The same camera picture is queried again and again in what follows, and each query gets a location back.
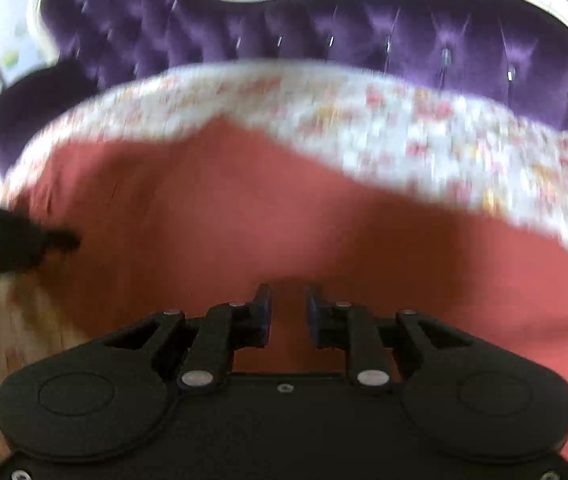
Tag rust red pants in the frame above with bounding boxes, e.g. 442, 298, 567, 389
1, 115, 568, 471

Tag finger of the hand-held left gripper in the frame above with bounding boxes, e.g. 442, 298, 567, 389
38, 229, 83, 255

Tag purple tufted sofa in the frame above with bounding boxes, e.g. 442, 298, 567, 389
0, 0, 568, 176

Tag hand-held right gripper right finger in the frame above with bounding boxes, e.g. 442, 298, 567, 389
307, 285, 475, 391

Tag floral printed blanket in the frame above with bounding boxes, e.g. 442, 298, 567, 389
0, 60, 568, 471

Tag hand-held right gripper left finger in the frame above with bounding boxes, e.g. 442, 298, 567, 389
98, 284, 272, 393

